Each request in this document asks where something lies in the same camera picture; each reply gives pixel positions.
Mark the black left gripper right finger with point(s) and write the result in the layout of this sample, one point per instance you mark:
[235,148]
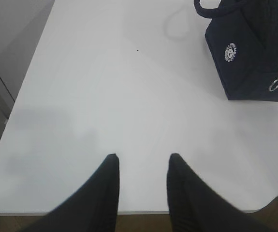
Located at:
[195,207]

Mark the dark navy fabric lunch bag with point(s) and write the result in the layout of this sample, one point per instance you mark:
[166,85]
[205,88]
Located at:
[243,40]

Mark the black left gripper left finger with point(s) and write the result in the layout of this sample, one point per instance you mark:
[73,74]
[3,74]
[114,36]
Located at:
[92,208]

